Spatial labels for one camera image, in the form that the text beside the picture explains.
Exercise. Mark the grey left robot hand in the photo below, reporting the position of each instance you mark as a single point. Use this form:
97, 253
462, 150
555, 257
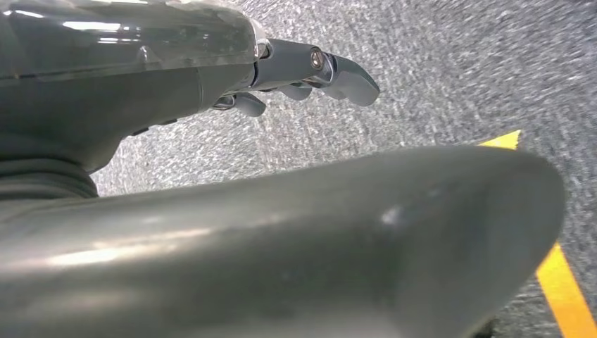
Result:
280, 252

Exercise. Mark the yellow floor tape square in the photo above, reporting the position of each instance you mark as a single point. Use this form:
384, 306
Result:
564, 294

